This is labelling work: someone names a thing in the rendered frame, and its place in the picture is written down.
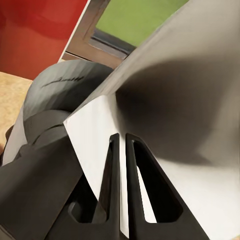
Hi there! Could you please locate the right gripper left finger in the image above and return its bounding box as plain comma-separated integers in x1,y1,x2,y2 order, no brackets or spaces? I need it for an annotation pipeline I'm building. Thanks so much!
44,133,120,240

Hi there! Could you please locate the paper coffee filter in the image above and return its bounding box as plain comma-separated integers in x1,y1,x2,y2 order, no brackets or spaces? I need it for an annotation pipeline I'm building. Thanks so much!
64,0,240,240

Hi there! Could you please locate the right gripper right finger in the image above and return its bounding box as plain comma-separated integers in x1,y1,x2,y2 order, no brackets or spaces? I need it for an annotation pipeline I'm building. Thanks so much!
125,133,210,240

